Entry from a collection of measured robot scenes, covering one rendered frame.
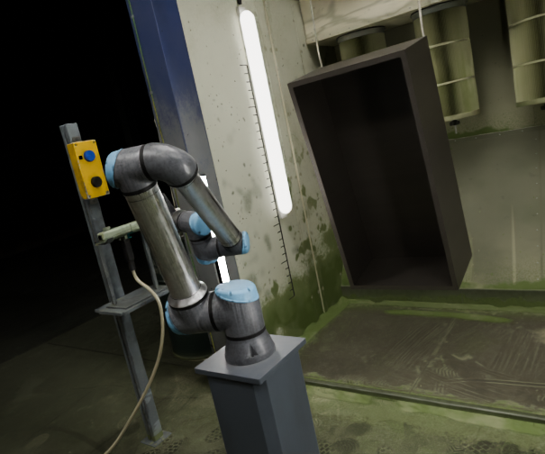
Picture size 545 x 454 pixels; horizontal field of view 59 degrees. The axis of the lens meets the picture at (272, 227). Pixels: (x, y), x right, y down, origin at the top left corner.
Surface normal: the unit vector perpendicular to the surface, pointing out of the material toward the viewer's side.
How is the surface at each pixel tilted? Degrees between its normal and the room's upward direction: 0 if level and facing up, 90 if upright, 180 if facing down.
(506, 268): 57
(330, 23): 90
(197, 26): 90
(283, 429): 90
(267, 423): 90
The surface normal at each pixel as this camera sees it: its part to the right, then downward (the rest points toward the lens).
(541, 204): -0.58, -0.30
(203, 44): 0.80, -0.05
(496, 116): -0.56, 0.27
